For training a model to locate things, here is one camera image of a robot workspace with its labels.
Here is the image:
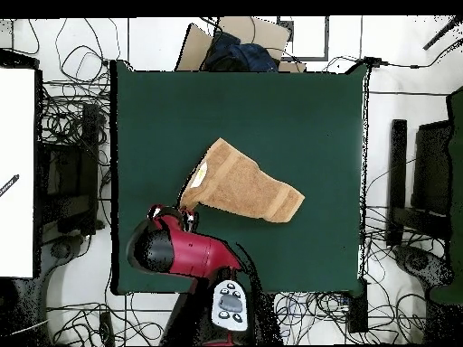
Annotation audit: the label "orange terry towel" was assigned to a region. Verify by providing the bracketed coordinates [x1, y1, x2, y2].
[176, 136, 306, 224]

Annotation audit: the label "black stand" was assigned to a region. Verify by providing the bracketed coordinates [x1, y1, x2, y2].
[385, 118, 453, 249]
[35, 102, 106, 241]

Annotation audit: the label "dark green table cloth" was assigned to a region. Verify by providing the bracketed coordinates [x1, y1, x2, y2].
[109, 59, 371, 297]

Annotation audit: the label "black power strip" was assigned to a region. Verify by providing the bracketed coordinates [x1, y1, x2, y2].
[98, 311, 116, 346]

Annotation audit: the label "black marker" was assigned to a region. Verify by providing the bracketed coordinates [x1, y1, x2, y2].
[0, 173, 20, 198]

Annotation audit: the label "white panel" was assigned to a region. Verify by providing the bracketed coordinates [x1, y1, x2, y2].
[0, 67, 36, 279]

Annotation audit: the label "dark blue jeans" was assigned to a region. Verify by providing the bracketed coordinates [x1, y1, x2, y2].
[203, 30, 280, 73]

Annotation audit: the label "black box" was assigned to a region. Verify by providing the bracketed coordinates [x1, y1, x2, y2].
[347, 277, 369, 334]

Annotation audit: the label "black tripod leg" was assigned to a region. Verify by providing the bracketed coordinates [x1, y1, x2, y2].
[421, 15, 463, 51]

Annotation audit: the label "black square frame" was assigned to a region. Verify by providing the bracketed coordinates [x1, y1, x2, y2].
[277, 15, 330, 61]

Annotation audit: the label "thin black cable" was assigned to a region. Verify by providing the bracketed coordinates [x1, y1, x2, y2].
[323, 35, 463, 73]

